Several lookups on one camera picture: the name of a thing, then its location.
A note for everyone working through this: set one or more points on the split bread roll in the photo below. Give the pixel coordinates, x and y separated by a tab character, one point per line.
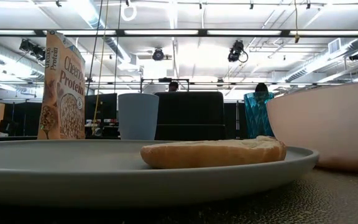
213	154

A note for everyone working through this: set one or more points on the Cheerios Protein cereal box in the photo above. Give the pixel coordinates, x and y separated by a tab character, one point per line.
67	109

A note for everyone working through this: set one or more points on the black two-slot toaster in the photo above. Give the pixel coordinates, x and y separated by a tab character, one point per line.
190	115

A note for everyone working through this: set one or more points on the person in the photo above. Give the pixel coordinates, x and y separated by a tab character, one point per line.
261	87
173	86

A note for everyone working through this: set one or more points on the blue plastic cup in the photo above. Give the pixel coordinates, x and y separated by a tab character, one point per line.
138	118

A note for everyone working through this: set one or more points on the black monitor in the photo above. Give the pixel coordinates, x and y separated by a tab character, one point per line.
102	107

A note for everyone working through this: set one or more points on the teal faceted glass tumbler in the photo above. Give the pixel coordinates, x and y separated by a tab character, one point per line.
256	118

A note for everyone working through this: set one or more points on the grey round plate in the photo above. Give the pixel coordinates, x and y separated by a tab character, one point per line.
73	180

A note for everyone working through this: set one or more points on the pink bowl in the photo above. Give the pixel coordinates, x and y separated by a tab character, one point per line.
322	130

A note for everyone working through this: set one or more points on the black ceiling spotlights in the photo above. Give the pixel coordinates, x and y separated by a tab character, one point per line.
33	49

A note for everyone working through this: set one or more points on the white air vent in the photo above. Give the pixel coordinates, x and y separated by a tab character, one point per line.
334	46

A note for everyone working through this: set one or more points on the black ceiling fixture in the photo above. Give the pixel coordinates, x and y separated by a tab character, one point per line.
356	56

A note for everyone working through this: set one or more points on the round black ceiling camera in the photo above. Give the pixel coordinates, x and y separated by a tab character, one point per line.
158	54

